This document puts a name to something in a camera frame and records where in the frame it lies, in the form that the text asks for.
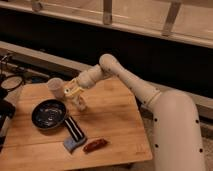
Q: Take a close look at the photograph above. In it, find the translucent plastic cup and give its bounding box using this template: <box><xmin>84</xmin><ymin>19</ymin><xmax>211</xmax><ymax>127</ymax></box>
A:
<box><xmin>47</xmin><ymin>78</ymin><xmax>65</xmax><ymax>99</ymax></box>

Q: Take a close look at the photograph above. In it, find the black frying pan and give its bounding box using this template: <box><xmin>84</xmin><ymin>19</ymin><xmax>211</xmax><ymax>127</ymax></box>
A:
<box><xmin>31</xmin><ymin>99</ymin><xmax>85</xmax><ymax>142</ymax></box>

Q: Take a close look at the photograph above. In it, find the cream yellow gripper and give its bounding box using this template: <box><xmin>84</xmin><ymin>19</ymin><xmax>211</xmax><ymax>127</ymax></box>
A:
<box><xmin>64</xmin><ymin>79</ymin><xmax>83</xmax><ymax>98</ymax></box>

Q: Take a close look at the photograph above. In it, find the round black mirror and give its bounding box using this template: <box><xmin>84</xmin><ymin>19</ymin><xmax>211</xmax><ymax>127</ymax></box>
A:
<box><xmin>0</xmin><ymin>75</ymin><xmax>24</xmax><ymax>92</ymax></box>

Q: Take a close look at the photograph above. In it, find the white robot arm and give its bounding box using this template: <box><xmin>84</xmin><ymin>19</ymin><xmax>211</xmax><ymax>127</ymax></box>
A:
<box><xmin>65</xmin><ymin>54</ymin><xmax>206</xmax><ymax>171</ymax></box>

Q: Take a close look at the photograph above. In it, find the black device at left edge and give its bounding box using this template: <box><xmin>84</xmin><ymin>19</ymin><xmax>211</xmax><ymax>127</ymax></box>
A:
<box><xmin>0</xmin><ymin>98</ymin><xmax>17</xmax><ymax>153</ymax></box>

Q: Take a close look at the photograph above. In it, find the wooden railing frame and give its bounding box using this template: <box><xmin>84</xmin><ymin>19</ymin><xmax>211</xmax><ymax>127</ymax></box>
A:
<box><xmin>0</xmin><ymin>0</ymin><xmax>213</xmax><ymax>49</ymax></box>

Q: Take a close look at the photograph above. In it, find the brown sausage toy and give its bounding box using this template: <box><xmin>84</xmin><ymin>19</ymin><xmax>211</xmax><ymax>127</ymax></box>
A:
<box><xmin>83</xmin><ymin>139</ymin><xmax>108</xmax><ymax>153</ymax></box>

